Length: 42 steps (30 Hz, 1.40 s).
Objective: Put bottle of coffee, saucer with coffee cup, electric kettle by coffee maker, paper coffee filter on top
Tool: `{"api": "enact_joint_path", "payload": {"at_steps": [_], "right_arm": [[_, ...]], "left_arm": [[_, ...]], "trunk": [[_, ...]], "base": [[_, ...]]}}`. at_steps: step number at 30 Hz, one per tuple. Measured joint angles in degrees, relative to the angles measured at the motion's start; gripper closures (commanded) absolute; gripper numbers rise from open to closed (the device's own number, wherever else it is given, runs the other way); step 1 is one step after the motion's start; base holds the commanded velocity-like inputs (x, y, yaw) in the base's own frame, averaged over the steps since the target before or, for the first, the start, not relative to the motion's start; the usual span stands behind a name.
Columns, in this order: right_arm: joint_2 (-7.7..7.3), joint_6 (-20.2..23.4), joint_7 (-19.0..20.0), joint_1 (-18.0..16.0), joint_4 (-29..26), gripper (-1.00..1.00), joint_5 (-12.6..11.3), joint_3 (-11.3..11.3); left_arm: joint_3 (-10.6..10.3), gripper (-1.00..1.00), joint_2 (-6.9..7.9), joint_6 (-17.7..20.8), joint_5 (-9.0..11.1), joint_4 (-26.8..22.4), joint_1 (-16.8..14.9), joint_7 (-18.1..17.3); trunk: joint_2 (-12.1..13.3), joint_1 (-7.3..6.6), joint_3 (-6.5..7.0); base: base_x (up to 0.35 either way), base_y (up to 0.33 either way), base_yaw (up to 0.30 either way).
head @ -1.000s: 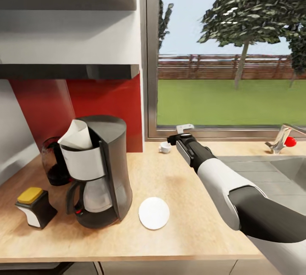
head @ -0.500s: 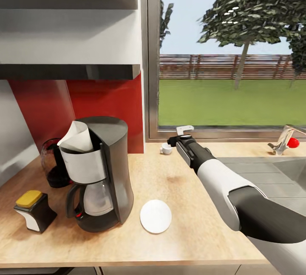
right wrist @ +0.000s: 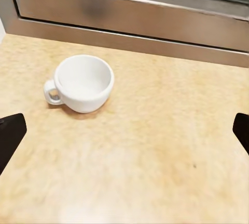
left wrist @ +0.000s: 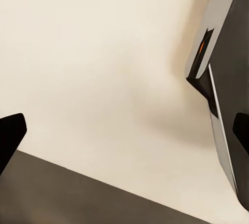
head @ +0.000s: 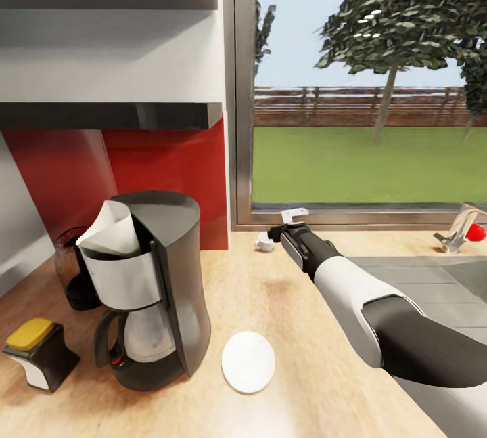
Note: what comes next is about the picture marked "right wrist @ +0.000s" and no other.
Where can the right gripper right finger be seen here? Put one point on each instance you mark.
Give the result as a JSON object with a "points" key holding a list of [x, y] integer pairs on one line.
{"points": [[241, 129]]}

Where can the countertop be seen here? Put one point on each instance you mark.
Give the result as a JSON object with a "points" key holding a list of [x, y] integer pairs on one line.
{"points": [[159, 150]]}

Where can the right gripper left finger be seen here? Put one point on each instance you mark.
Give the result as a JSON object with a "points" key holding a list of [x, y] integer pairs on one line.
{"points": [[12, 130]]}

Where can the coffee cup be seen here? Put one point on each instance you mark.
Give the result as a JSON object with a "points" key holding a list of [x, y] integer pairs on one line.
{"points": [[83, 83]]}

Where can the fixed window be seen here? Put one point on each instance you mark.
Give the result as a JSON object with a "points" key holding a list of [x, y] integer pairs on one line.
{"points": [[213, 31]]}

